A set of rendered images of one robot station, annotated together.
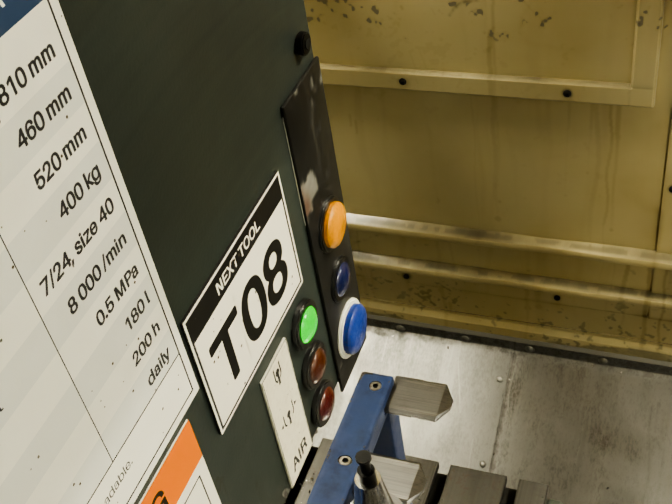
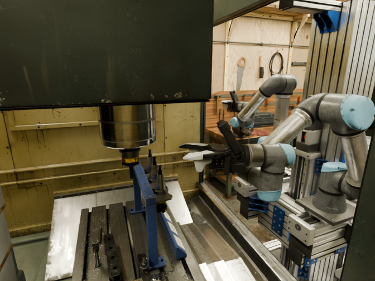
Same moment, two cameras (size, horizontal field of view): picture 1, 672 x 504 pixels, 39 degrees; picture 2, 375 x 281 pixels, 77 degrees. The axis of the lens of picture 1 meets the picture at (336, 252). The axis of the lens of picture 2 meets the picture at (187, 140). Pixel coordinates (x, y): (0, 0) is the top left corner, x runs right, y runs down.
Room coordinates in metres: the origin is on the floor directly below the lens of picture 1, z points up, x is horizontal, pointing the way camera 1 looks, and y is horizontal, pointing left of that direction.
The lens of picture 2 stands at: (-0.37, 0.68, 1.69)
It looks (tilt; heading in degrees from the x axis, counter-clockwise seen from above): 16 degrees down; 314
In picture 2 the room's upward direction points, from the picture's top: straight up
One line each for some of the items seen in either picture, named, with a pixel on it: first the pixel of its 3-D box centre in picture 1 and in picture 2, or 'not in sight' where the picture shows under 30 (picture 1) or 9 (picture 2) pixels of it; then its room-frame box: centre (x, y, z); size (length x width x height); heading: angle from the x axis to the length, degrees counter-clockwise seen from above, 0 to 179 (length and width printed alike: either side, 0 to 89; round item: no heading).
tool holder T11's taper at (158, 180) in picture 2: not in sight; (160, 180); (0.33, 0.11, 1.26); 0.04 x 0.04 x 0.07
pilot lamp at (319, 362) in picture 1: (316, 365); not in sight; (0.34, 0.02, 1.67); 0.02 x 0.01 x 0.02; 153
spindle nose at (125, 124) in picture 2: not in sight; (128, 121); (0.21, 0.32, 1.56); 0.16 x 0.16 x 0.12
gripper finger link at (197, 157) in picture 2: not in sight; (198, 162); (0.05, 0.19, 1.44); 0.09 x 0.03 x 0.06; 76
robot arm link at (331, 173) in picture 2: not in sight; (335, 175); (-0.16, -0.59, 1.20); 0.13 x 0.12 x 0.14; 158
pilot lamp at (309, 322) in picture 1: (306, 324); not in sight; (0.34, 0.02, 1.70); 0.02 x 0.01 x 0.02; 153
